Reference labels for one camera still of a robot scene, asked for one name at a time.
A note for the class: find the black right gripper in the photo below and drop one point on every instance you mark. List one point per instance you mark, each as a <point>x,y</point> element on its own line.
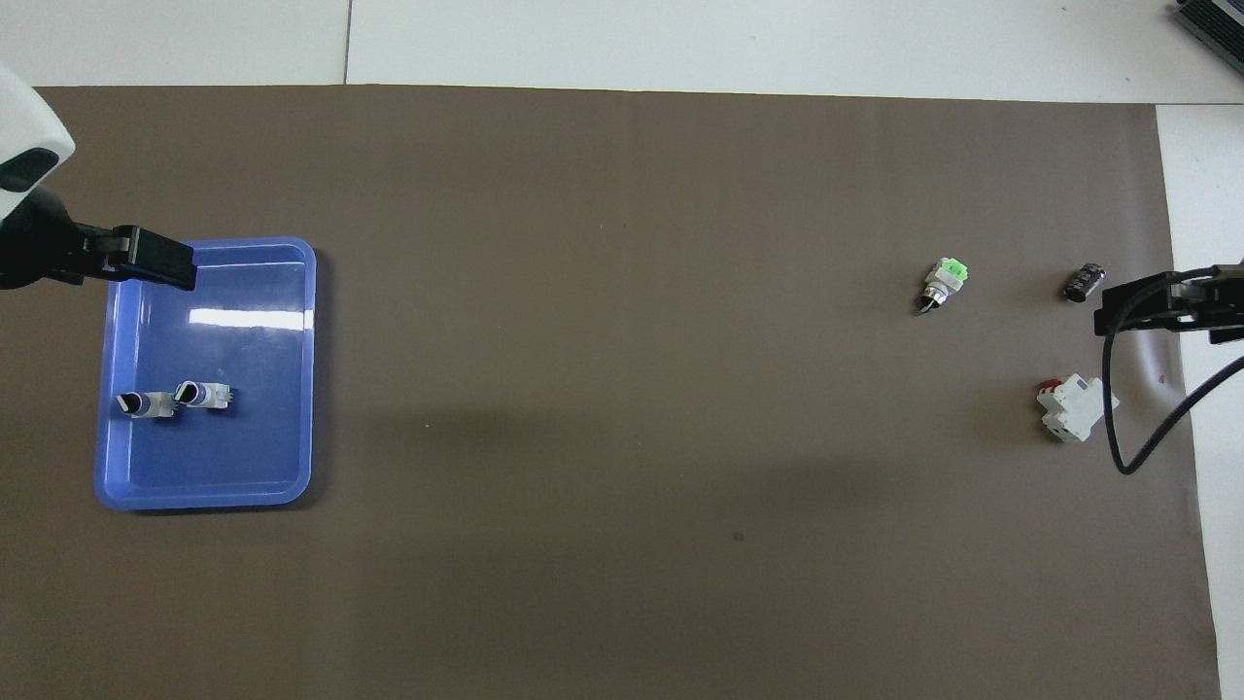
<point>1225,297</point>

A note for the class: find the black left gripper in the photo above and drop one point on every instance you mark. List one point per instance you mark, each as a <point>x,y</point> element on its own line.
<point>39,243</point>

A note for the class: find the small dark electronic component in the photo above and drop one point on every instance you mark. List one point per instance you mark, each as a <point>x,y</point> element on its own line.
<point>1085,281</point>

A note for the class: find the white circuit breaker red lever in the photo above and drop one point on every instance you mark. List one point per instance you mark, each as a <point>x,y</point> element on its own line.
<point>1077,408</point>

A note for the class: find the blue plastic tray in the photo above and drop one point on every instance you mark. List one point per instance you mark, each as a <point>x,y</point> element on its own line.
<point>214,457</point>

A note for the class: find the black electronics box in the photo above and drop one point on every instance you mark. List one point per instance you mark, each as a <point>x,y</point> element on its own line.
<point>1215,24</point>

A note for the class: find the brown table mat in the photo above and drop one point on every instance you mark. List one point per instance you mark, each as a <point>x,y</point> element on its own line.
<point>622,389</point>

